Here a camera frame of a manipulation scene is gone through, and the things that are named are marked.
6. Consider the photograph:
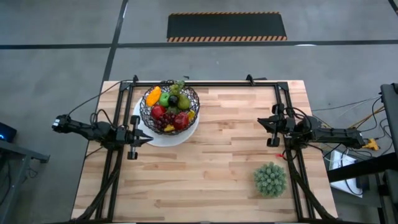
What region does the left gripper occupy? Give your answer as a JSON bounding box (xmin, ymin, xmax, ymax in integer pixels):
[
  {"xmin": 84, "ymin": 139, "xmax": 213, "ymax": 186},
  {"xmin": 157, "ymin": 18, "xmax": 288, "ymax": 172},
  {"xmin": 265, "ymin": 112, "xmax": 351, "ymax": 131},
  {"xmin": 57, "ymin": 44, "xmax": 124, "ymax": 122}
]
[{"xmin": 126, "ymin": 115, "xmax": 154, "ymax": 161}]

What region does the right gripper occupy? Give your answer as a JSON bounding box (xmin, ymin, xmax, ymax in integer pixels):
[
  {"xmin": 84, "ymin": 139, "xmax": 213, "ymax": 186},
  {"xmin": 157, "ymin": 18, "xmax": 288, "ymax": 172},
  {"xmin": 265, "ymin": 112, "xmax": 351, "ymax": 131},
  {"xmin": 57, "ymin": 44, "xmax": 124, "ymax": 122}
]
[{"xmin": 257, "ymin": 104, "xmax": 287, "ymax": 147}]

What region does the red grapes bunch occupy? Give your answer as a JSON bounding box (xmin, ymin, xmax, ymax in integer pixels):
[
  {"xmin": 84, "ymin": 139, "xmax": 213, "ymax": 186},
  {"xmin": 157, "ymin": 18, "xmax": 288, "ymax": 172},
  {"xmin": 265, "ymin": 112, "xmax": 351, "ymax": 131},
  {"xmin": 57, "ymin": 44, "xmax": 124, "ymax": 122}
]
[{"xmin": 154, "ymin": 112, "xmax": 177, "ymax": 131}]

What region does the green apple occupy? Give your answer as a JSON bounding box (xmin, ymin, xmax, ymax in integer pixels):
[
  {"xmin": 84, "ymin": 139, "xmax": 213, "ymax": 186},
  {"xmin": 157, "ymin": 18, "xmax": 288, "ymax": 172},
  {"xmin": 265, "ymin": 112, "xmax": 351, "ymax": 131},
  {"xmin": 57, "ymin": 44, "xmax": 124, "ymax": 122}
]
[{"xmin": 158, "ymin": 92, "xmax": 170, "ymax": 108}]

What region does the green pear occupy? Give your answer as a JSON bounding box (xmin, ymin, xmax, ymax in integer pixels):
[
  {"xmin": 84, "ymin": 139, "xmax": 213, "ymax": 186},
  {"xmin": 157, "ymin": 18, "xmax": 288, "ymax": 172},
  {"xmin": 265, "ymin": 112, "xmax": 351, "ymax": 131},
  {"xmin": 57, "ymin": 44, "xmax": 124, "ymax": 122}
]
[{"xmin": 177, "ymin": 93, "xmax": 192, "ymax": 111}]

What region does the green grapes bunch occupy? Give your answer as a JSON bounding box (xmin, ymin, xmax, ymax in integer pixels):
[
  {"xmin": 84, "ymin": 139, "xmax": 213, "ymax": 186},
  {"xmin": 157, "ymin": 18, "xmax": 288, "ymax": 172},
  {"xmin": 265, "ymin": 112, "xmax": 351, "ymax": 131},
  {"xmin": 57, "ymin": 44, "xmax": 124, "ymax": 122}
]
[{"xmin": 169, "ymin": 80, "xmax": 186, "ymax": 97}]

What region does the white round plate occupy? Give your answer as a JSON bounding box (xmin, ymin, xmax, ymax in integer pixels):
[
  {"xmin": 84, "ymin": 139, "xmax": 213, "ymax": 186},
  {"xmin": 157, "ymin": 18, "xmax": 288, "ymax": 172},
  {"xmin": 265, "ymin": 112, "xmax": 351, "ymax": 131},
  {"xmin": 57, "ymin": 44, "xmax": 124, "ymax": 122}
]
[{"xmin": 132, "ymin": 96, "xmax": 200, "ymax": 147}]

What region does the potted green succulent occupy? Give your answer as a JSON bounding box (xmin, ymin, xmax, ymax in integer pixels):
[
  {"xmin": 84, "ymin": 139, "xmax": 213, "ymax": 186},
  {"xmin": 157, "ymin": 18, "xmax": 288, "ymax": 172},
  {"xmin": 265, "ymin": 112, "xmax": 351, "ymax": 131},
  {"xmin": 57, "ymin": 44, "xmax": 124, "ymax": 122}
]
[{"xmin": 253, "ymin": 161, "xmax": 288, "ymax": 198}]

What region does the black hazard-edged floor mat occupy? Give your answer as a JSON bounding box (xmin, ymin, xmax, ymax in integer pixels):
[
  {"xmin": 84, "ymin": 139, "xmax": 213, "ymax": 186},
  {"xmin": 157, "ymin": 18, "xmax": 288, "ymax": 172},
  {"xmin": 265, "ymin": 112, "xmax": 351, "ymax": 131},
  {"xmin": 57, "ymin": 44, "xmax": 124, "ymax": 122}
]
[{"xmin": 166, "ymin": 11, "xmax": 288, "ymax": 43}]

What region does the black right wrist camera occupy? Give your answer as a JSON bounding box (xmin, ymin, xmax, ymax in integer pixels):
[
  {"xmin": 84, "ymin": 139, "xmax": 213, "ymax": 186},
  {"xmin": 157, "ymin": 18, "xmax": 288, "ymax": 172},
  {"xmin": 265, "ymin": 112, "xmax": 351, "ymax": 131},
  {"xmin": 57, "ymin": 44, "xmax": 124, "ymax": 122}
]
[{"xmin": 285, "ymin": 117, "xmax": 297, "ymax": 134}]

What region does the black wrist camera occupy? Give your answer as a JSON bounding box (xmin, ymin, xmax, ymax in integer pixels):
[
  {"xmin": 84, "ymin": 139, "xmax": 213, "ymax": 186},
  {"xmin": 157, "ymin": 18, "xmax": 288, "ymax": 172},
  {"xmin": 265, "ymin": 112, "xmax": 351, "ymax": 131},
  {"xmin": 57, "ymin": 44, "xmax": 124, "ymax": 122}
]
[
  {"xmin": 116, "ymin": 127, "xmax": 128, "ymax": 146},
  {"xmin": 285, "ymin": 117, "xmax": 297, "ymax": 134}
]

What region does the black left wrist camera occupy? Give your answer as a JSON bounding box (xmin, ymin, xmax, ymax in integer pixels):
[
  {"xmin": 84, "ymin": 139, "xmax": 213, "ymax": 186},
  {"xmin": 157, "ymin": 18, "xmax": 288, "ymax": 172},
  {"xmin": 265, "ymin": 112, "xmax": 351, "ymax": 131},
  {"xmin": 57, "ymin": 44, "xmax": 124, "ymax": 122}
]
[{"xmin": 116, "ymin": 127, "xmax": 128, "ymax": 146}]

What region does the black wire basket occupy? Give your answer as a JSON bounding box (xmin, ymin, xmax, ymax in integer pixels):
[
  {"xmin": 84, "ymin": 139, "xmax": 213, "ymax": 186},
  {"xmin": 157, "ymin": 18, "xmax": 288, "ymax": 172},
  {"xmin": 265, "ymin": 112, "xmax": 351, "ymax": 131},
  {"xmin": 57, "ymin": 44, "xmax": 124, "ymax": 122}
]
[{"xmin": 139, "ymin": 81, "xmax": 200, "ymax": 136}]

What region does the long black cable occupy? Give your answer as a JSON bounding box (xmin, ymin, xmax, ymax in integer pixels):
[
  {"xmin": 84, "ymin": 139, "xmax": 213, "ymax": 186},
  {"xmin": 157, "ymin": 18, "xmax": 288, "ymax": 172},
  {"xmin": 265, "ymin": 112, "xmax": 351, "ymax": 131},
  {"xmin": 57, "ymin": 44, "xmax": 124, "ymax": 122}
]
[{"xmin": 66, "ymin": 79, "xmax": 135, "ymax": 118}]

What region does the black aluminium table frame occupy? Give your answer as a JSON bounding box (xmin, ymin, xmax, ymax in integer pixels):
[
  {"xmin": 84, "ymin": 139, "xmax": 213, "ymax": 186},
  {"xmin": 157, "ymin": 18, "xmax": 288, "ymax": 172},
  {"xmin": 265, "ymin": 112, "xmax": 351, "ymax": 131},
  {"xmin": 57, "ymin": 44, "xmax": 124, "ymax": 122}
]
[{"xmin": 71, "ymin": 74, "xmax": 340, "ymax": 224}]

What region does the yellow cable connector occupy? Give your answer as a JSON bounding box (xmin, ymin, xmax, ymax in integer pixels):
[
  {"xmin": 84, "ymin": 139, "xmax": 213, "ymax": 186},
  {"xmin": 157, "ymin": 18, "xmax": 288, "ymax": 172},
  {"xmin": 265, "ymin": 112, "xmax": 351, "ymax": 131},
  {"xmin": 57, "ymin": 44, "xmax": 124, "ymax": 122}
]
[{"xmin": 362, "ymin": 138, "xmax": 380, "ymax": 152}]

